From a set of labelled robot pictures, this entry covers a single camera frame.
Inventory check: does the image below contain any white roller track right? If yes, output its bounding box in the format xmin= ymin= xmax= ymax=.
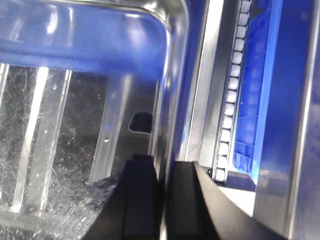
xmin=212 ymin=0 xmax=252 ymax=183

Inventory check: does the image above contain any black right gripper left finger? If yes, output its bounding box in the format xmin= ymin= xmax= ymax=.
xmin=84 ymin=154 xmax=160 ymax=240

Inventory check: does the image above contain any stainless steel shelf rail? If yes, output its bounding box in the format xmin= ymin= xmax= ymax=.
xmin=253 ymin=0 xmax=320 ymax=240

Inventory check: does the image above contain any blue right rear bin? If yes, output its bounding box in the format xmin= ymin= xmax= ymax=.
xmin=233 ymin=0 xmax=283 ymax=183

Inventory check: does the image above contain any grey metal track left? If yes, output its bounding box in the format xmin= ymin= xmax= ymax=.
xmin=176 ymin=0 xmax=224 ymax=162

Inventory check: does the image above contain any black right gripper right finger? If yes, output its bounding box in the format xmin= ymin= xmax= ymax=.
xmin=166 ymin=161 xmax=283 ymax=240

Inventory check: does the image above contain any silver metal tray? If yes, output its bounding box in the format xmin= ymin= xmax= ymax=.
xmin=0 ymin=0 xmax=190 ymax=240

